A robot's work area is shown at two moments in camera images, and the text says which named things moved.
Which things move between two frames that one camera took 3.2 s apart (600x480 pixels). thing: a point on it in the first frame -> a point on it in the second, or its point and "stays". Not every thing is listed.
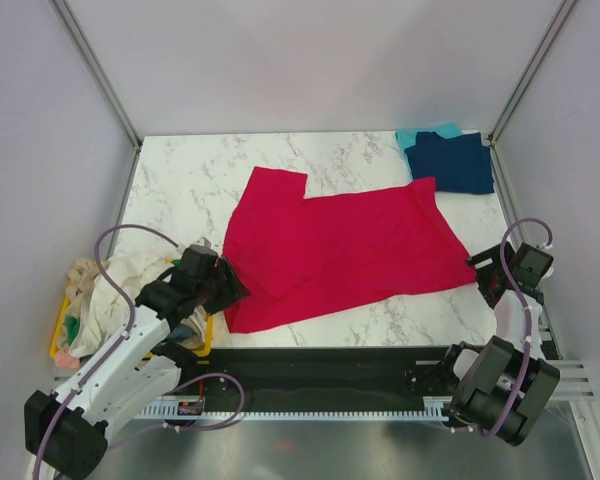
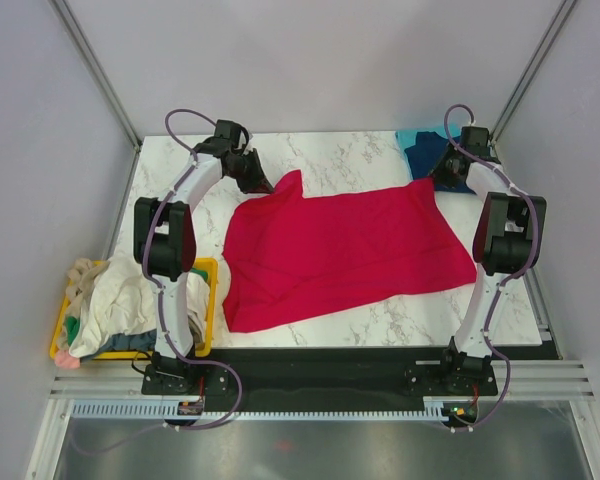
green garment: [73, 326] stays
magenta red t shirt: [292, 253] stays
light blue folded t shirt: [407, 139] stays
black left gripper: [231, 287] -> [258, 184]
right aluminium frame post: [559, 20] stays
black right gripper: [482, 272] -> [439, 175]
